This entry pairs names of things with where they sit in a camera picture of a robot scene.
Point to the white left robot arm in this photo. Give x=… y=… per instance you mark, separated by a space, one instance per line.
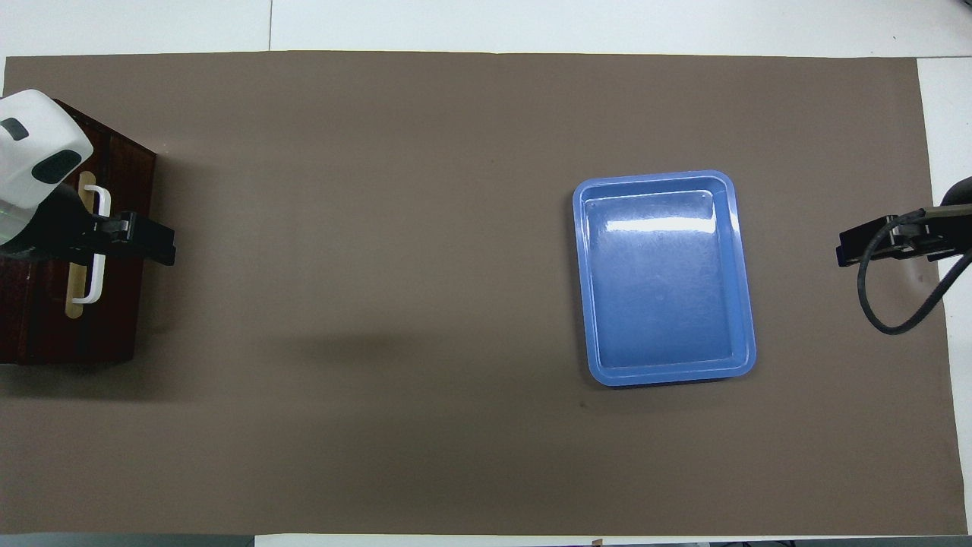
x=38 y=137

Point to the blue plastic tray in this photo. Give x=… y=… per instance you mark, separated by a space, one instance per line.
x=661 y=304

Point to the brown table mat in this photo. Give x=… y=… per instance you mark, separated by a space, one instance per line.
x=380 y=304

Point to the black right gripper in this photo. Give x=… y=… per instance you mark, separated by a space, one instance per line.
x=945 y=228

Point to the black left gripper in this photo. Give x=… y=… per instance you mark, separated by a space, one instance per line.
x=53 y=224

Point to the dark wooden drawer cabinet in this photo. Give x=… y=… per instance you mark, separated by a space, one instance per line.
x=125 y=319

